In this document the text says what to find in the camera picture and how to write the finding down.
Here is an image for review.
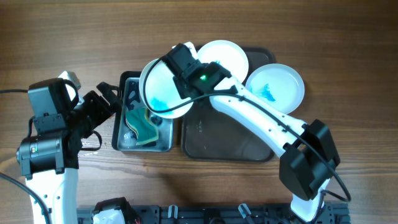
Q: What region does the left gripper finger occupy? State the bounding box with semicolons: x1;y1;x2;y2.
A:
105;96;123;114
96;82;119;98

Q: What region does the green yellow sponge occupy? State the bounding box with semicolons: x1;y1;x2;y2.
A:
125;107;159;145

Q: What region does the white plate blue smear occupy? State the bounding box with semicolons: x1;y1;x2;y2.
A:
246;63;305;114

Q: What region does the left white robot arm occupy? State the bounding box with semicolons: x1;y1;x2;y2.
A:
16;72;122;223

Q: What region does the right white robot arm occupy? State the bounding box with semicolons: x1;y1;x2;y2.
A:
174;61;340;222

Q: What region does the black soapy water tray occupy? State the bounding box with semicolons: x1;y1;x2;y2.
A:
111;71;174;152

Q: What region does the brown serving tray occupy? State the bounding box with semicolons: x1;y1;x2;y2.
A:
180;45;277;163

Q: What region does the white plate blue streak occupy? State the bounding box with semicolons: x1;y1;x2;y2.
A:
197;40;249;83

